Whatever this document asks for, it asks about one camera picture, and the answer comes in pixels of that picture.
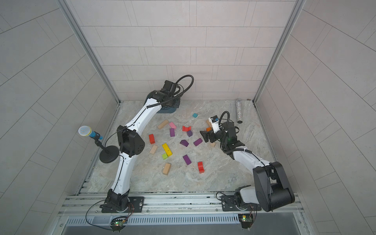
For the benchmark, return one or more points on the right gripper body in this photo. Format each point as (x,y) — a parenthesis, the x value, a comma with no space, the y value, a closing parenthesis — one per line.
(221,137)

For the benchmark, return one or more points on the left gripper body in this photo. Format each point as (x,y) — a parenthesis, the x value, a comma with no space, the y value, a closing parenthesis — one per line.
(173,103)

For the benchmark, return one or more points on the purple slanted brick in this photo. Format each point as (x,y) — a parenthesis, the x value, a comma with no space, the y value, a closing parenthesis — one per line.
(197,142)

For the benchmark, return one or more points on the purple wedge brick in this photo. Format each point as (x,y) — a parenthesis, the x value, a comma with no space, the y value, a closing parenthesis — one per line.
(184,143)

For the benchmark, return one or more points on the teal storage bin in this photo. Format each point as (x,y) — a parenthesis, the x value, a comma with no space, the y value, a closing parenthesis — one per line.
(167,110)

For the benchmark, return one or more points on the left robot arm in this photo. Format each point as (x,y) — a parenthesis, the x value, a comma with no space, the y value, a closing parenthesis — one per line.
(131,145)

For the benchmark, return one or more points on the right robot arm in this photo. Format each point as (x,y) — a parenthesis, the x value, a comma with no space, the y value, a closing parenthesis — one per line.
(271,189)

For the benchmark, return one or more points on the natural wood brick right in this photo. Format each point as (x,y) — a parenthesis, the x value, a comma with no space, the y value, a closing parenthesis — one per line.
(208,122)

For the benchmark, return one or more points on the red arch brick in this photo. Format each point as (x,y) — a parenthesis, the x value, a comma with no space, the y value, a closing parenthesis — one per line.
(186,129)

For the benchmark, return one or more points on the pink brick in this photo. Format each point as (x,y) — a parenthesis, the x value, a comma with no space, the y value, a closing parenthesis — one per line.
(172,125)

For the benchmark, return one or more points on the long natural wood brick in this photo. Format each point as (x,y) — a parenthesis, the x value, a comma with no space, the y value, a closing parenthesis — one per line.
(163,124)

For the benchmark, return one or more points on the red notched brick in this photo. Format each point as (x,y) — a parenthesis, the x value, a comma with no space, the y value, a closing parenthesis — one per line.
(200,167)

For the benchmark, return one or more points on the purple flat brick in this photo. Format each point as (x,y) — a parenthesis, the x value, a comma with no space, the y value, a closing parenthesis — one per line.
(187,159)

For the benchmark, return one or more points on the glittery silver cylinder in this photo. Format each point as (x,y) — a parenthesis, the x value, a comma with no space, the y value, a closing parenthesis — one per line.
(239,111)

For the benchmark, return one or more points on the yellow long brick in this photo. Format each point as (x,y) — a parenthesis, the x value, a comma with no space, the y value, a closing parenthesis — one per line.
(167,150)

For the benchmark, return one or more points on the red rectangular brick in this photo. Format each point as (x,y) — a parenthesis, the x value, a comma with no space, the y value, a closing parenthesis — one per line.
(152,139)

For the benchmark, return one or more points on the natural wood brick front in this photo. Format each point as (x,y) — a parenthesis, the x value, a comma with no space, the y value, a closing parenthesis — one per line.
(166,169)

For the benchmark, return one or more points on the natural wood brick left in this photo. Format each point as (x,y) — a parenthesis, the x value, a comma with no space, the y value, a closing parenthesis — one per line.
(153,149)

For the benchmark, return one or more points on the microphone on black stand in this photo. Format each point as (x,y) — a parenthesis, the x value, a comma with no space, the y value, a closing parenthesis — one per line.
(108,154)

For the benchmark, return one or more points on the right circuit board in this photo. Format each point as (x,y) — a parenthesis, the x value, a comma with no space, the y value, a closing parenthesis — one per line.
(246,220)

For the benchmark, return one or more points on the circuit board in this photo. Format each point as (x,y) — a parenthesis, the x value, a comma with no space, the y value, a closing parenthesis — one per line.
(118,223)
(246,220)

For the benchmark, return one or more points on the left circuit board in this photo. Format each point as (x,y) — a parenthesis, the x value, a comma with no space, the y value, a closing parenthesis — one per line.
(118,223)

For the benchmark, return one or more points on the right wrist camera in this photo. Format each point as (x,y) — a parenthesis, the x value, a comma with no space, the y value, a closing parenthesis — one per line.
(214,121)

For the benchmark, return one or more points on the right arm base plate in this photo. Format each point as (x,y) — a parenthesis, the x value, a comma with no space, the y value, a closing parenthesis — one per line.
(231,203)

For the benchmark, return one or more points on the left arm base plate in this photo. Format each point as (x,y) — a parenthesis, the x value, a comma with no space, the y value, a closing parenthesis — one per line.
(135,204)

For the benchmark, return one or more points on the aluminium mounting rail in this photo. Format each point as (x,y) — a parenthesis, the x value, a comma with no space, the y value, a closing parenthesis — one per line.
(154,203)

